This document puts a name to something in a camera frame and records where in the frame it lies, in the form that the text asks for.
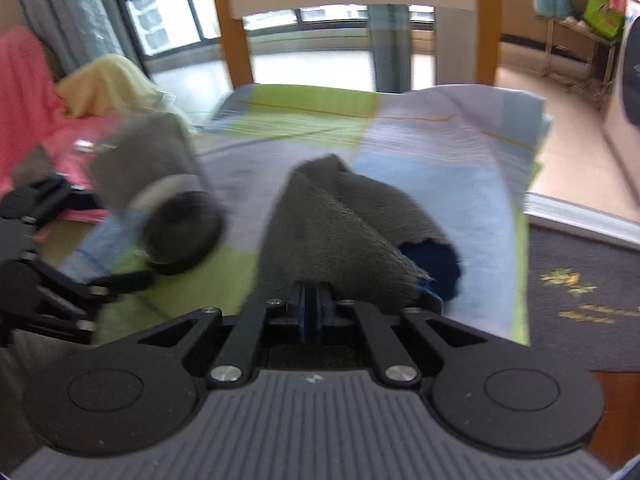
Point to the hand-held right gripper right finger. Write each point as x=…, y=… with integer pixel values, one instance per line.
x=322, y=312

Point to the grey and blue cleaning cloth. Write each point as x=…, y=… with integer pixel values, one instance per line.
x=325, y=220

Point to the dark framed window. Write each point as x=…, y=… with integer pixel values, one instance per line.
x=165, y=5

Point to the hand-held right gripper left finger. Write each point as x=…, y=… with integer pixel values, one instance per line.
x=299, y=312

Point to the green bag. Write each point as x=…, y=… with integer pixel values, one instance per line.
x=602, y=15

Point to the grey starred curtain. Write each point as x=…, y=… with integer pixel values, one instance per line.
x=65, y=0

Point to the wooden rack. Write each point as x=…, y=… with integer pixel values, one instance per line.
x=608, y=70

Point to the white appliance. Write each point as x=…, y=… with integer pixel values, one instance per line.
x=625, y=50

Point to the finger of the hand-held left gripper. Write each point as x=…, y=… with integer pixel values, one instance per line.
x=115, y=284
x=45, y=197

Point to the pink knitted blanket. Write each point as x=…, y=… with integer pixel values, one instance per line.
x=25, y=85

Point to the green and blue checked tablecloth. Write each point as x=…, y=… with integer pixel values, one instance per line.
x=425, y=160

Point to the small grey cloth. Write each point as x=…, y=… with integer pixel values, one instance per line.
x=30, y=165

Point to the dark doormat with gold print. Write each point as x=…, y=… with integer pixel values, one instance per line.
x=560, y=250

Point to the pale yellow blanket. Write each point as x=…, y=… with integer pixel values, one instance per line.
x=110, y=85

